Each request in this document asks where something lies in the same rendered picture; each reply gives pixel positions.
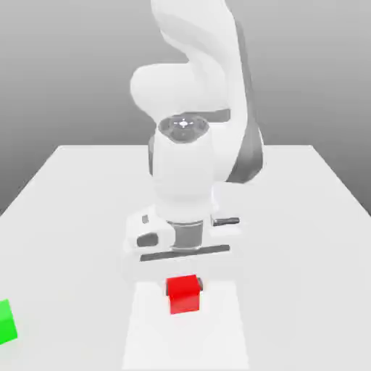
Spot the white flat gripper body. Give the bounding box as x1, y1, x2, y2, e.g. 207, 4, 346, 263
120, 242, 243, 284

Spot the small red cube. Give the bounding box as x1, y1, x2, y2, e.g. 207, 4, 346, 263
165, 274, 202, 316

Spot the small green cube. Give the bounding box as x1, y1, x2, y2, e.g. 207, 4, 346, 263
0, 299, 19, 346

